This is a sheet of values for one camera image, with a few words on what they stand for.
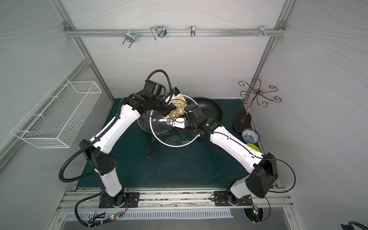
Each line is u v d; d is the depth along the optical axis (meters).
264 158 0.42
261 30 0.77
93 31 0.77
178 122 0.64
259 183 0.40
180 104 0.73
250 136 0.96
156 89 0.59
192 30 0.78
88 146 0.44
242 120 1.04
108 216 0.69
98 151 0.45
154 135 0.78
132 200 0.74
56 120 0.68
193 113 0.56
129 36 0.76
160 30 0.77
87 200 0.62
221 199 0.70
